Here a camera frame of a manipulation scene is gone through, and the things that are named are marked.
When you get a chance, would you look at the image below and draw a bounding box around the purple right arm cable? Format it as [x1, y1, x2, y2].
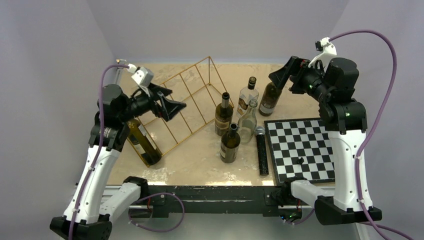
[327, 29, 413, 240]

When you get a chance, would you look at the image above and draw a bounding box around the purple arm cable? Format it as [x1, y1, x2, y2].
[327, 29, 413, 240]
[67, 63, 132, 240]

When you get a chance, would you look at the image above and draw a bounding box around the clear empty glass bottle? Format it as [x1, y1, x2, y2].
[237, 98, 258, 144]

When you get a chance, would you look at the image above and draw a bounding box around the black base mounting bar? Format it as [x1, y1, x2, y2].
[129, 185, 305, 218]

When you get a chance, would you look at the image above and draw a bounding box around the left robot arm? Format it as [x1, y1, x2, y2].
[49, 84, 186, 240]

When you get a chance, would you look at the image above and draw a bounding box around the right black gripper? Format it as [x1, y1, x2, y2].
[269, 55, 334, 103]

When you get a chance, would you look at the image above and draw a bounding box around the green wine bottle silver neck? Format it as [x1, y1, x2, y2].
[214, 92, 234, 136]

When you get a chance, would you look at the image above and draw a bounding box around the black microphone silver head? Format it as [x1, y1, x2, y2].
[254, 126, 269, 176]

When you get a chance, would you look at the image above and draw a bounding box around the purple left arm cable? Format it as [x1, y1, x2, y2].
[67, 63, 132, 240]

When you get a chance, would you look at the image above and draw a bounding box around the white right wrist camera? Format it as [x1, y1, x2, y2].
[308, 37, 337, 68]

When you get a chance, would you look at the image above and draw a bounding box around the black white chessboard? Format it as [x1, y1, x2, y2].
[264, 118, 335, 186]

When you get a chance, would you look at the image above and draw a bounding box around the black chess piece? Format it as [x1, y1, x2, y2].
[297, 157, 305, 165]

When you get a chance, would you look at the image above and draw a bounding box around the dark wine bottle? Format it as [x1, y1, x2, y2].
[127, 118, 162, 167]
[220, 122, 241, 164]
[258, 82, 283, 117]

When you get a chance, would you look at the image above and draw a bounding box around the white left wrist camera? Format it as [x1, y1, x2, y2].
[127, 64, 154, 88]

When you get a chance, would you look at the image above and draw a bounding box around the gold wire wine rack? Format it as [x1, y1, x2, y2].
[137, 56, 227, 159]

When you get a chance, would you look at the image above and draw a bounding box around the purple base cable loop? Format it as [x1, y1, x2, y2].
[128, 192, 185, 233]

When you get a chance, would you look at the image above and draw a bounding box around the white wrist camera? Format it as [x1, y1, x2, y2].
[308, 37, 337, 68]
[127, 64, 154, 88]

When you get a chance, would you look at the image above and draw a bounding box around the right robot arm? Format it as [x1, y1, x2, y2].
[269, 56, 383, 226]

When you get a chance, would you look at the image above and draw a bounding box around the clear whisky bottle black cap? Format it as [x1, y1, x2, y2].
[236, 76, 259, 117]

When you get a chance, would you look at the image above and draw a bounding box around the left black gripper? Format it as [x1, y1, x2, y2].
[118, 81, 186, 123]

